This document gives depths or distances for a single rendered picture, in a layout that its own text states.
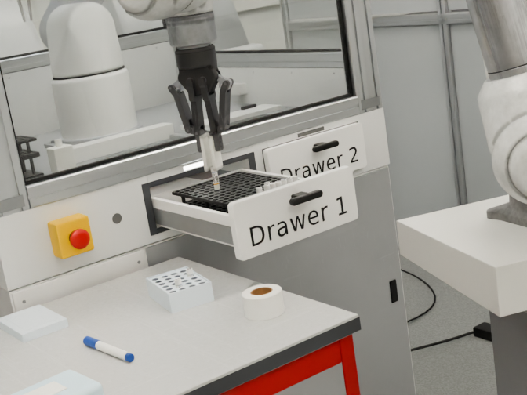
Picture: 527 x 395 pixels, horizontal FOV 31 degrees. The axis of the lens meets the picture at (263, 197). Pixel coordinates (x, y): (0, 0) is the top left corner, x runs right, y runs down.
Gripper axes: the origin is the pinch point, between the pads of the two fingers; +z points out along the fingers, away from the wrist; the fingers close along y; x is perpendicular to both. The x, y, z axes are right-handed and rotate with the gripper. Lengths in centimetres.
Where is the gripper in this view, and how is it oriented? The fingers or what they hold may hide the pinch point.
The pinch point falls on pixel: (211, 151)
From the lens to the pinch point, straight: 181.0
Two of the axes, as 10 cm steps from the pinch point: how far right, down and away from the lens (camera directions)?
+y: -9.1, 0.2, 4.1
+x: -3.8, 2.9, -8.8
